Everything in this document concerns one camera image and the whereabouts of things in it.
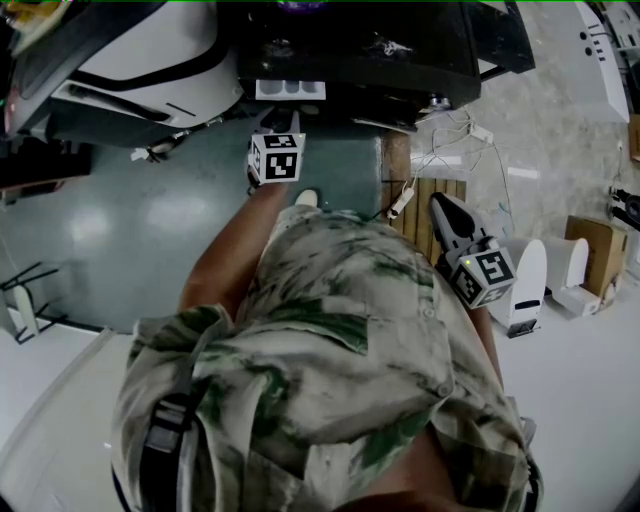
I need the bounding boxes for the white oblong object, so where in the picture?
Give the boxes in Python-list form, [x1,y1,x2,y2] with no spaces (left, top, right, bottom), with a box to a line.
[12,286,41,339]

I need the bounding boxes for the black wire floor rack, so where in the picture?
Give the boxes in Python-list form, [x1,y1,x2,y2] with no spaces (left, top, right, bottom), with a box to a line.
[0,262,69,345]

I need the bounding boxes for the person's right forearm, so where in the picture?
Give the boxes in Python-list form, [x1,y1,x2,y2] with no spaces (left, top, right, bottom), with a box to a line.
[472,304,504,386]

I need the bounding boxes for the white power strip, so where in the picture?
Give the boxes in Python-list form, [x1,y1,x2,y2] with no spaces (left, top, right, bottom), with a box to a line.
[385,187,416,220]

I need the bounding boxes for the black harness strap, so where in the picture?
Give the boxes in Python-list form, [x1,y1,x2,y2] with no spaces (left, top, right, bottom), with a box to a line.
[139,393,201,512]
[519,417,545,506]

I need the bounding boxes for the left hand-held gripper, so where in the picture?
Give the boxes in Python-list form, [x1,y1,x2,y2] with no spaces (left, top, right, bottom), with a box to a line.
[246,107,307,186]

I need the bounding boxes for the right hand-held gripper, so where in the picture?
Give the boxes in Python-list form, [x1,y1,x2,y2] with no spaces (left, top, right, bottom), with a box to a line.
[429,193,517,310]

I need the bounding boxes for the white tray with blue item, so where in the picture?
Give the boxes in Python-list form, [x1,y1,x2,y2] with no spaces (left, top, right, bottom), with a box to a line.
[254,78,327,102]

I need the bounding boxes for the white panel with black slots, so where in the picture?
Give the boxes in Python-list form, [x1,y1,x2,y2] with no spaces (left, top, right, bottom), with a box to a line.
[573,0,632,125]

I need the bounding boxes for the white washing machine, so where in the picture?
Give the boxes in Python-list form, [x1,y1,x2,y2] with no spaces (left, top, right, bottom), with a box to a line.
[9,0,246,150]

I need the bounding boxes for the black equipment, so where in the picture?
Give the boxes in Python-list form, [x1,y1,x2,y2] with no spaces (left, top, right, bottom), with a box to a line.
[607,184,640,227]

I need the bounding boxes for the green and white patterned shirt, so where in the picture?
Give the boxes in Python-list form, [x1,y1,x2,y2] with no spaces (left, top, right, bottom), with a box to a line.
[110,203,544,512]

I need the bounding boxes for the brown cardboard box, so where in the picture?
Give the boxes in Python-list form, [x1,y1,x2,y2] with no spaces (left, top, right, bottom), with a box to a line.
[564,214,630,300]

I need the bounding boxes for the thin white cable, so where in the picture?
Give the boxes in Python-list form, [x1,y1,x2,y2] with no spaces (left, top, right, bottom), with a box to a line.
[449,107,516,236]

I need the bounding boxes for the person's left forearm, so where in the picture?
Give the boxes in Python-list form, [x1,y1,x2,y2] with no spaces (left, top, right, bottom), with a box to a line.
[179,182,291,314]

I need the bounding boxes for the wooden slat decking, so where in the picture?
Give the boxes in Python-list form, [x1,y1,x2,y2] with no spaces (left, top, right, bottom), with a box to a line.
[380,129,469,266]

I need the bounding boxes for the person's bare chest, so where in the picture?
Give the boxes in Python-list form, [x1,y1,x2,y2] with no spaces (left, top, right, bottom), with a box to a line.
[339,427,464,512]

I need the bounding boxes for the white paper tag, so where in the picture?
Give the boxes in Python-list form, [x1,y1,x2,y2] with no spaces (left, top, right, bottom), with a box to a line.
[130,144,169,164]

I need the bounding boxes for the dark green platform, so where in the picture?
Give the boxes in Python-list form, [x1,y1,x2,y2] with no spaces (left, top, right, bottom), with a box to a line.
[0,117,386,334]

